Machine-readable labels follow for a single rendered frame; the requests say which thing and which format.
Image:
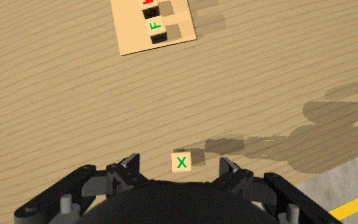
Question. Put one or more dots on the tan square mat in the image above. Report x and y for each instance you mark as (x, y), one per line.
(131, 30)

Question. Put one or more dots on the wooden letter block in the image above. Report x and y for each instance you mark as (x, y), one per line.
(181, 160)
(156, 29)
(149, 8)

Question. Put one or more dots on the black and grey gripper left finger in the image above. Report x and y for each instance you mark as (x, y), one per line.
(62, 202)

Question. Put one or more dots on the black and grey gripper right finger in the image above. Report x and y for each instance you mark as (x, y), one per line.
(291, 205)

